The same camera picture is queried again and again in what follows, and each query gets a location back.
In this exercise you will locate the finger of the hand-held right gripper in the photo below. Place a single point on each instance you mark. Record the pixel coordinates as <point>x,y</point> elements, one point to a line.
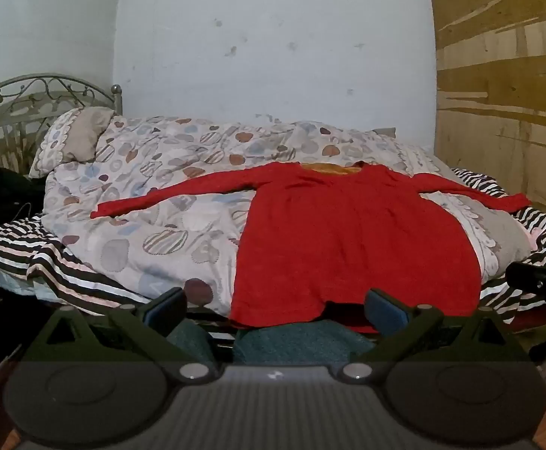
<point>531,277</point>

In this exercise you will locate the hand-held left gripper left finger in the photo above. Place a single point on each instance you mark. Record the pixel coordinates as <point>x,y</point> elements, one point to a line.
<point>162,310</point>

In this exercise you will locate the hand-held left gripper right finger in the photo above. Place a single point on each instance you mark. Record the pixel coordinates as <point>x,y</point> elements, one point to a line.
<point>387,313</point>

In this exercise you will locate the red long-sleeved dress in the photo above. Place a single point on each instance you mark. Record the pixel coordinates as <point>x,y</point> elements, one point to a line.
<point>348,243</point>

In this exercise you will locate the teal cloth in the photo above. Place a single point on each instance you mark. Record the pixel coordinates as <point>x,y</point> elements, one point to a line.
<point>296,344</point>

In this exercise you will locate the heart-patterned comforter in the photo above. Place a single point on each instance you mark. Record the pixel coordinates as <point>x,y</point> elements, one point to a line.
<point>169,197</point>

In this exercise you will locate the black and white striped bedsheet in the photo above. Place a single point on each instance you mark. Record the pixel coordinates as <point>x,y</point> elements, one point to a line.
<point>54,262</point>

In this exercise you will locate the grey pillow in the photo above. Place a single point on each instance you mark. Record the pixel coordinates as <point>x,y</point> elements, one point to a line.
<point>384,132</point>

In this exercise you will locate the scallop-edged patterned pillow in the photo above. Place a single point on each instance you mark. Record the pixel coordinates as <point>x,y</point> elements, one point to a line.
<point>73,138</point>

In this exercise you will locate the wooden board panel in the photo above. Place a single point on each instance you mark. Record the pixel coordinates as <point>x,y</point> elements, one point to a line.
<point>502,79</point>

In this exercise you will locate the metal bed headboard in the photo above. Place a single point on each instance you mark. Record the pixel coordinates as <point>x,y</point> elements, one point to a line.
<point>15,103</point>

